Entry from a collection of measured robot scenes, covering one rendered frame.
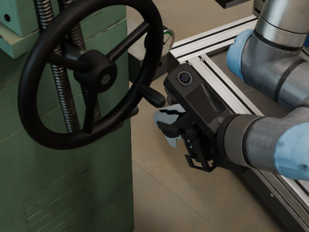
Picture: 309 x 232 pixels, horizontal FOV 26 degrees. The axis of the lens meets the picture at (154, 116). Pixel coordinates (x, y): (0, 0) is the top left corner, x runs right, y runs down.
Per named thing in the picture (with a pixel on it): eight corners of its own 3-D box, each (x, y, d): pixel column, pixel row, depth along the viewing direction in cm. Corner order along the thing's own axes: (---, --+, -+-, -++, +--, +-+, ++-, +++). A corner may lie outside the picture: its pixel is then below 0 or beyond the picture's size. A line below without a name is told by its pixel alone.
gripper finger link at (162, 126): (152, 134, 109) (185, 142, 101) (149, 126, 108) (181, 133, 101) (174, 118, 111) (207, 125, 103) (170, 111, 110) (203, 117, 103)
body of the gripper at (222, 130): (185, 167, 108) (234, 181, 98) (165, 122, 104) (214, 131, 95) (218, 141, 111) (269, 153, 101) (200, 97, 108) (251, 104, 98)
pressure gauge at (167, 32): (153, 69, 137) (152, 38, 132) (140, 60, 139) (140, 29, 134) (174, 56, 140) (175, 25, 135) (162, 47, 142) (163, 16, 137)
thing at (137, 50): (141, 90, 143) (140, 61, 138) (104, 63, 150) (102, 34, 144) (169, 72, 147) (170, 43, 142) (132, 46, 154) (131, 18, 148)
